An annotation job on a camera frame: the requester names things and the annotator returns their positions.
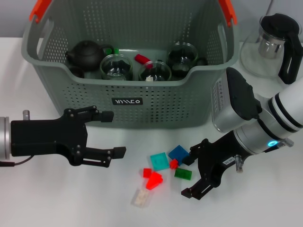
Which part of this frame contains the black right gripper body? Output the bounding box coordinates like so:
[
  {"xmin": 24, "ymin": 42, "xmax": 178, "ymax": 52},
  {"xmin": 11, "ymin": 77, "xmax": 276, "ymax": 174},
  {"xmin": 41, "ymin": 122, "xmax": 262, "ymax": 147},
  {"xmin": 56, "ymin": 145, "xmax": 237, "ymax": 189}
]
[{"xmin": 196, "ymin": 131, "xmax": 249, "ymax": 189}]

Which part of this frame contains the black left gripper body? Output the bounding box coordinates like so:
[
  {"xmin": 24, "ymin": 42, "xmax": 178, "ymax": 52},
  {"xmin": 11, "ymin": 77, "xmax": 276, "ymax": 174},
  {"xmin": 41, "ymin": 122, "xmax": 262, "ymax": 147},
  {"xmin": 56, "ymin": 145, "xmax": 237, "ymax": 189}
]
[{"xmin": 10, "ymin": 108, "xmax": 88, "ymax": 166}]

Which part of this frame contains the glass teacup with black base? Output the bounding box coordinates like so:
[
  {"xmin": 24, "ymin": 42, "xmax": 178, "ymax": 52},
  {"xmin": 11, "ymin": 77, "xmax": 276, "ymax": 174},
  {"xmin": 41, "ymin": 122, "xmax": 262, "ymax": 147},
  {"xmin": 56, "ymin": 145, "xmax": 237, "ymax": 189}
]
[
  {"xmin": 165, "ymin": 42, "xmax": 208, "ymax": 78},
  {"xmin": 138, "ymin": 60, "xmax": 171, "ymax": 81},
  {"xmin": 99, "ymin": 54, "xmax": 133, "ymax": 81}
]

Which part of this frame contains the dark red toy brick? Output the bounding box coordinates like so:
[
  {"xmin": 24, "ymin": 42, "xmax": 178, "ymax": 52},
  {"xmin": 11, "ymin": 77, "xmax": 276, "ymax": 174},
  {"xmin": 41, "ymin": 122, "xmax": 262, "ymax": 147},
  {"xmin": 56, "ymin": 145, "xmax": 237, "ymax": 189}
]
[{"xmin": 134, "ymin": 53, "xmax": 149, "ymax": 65}]

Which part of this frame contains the grey perforated storage basket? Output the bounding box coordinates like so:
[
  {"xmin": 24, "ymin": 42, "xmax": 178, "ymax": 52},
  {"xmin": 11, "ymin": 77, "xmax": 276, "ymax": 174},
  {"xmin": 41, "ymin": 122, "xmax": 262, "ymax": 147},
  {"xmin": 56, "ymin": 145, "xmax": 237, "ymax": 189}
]
[{"xmin": 21, "ymin": 0, "xmax": 239, "ymax": 130}]

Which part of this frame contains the blue toy plate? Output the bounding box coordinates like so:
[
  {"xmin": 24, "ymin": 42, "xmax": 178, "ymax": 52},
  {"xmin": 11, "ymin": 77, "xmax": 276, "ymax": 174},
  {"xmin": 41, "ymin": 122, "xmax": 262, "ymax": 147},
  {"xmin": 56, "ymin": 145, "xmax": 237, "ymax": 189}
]
[{"xmin": 168, "ymin": 145, "xmax": 190, "ymax": 166}]

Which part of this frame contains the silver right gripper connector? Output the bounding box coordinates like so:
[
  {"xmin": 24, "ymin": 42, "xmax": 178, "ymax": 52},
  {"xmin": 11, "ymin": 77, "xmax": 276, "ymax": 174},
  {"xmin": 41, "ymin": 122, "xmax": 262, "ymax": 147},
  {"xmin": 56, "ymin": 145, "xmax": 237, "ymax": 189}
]
[{"xmin": 235, "ymin": 155, "xmax": 244, "ymax": 173}]

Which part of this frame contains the black brand label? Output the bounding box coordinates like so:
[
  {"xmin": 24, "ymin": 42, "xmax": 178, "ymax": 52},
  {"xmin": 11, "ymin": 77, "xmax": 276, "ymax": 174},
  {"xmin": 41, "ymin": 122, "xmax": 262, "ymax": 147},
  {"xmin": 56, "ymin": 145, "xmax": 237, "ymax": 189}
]
[{"xmin": 111, "ymin": 97, "xmax": 143, "ymax": 106}]

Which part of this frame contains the teal toy plate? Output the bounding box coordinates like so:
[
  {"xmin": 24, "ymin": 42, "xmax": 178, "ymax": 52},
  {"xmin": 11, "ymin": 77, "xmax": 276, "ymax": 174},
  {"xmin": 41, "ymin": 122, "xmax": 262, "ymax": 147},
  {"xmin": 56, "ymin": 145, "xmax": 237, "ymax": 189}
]
[{"xmin": 150, "ymin": 152, "xmax": 170, "ymax": 171}]

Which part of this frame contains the orange sloped toy brick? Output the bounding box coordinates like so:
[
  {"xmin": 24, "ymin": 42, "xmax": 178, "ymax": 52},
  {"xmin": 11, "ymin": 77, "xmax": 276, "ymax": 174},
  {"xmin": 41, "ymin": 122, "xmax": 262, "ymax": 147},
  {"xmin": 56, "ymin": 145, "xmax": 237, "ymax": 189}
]
[{"xmin": 145, "ymin": 172, "xmax": 164, "ymax": 191}]

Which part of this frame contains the clear beige toy brick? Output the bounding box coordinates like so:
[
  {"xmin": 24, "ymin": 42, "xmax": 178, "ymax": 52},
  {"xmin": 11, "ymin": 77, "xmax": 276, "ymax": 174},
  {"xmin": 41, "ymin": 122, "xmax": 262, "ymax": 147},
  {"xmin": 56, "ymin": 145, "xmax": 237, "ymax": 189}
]
[{"xmin": 131, "ymin": 188, "xmax": 152, "ymax": 208}]

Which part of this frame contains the black clay teapot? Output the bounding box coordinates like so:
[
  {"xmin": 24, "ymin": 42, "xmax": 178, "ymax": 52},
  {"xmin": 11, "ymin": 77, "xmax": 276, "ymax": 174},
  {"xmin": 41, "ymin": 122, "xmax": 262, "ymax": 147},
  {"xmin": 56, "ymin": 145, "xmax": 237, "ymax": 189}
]
[{"xmin": 65, "ymin": 40, "xmax": 112, "ymax": 72}]

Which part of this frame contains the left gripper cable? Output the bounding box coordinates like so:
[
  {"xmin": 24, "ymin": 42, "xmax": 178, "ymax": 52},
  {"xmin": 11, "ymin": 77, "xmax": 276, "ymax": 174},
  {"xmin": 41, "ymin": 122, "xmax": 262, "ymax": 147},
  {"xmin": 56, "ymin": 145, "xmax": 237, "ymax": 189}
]
[{"xmin": 0, "ymin": 155, "xmax": 33, "ymax": 167}]

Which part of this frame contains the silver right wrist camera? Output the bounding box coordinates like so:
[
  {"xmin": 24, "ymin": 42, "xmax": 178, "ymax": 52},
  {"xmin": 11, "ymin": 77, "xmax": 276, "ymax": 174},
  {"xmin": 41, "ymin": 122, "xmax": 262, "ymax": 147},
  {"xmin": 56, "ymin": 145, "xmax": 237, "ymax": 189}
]
[{"xmin": 210, "ymin": 67, "xmax": 263, "ymax": 133}]

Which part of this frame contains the glass kettle with black handle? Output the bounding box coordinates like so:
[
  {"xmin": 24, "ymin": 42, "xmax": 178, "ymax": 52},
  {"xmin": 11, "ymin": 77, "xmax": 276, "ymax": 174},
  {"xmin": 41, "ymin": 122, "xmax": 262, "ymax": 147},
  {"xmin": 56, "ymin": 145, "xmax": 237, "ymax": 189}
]
[{"xmin": 239, "ymin": 13, "xmax": 303, "ymax": 85}]

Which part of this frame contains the orange basket handle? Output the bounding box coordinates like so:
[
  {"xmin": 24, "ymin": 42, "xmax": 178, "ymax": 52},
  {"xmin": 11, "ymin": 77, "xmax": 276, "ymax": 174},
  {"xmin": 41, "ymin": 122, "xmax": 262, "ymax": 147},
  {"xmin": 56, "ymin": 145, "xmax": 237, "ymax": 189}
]
[
  {"xmin": 28, "ymin": 0, "xmax": 53, "ymax": 24},
  {"xmin": 217, "ymin": 0, "xmax": 238, "ymax": 26}
]

